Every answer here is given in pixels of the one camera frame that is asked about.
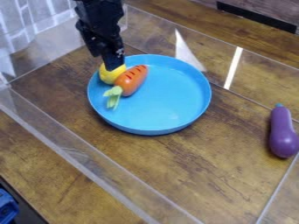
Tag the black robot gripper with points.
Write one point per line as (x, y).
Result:
(99, 30)

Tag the orange toy carrot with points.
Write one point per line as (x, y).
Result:
(126, 85)

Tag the yellow toy lemon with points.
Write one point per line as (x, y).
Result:
(108, 76)

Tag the blue round plate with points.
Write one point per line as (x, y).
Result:
(167, 104)

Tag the black bar in background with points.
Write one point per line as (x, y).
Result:
(266, 20)

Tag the purple toy eggplant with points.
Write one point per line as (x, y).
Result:
(283, 138)

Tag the blue object at corner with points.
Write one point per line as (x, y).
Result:
(8, 207)

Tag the clear acrylic enclosure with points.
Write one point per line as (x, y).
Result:
(86, 173)

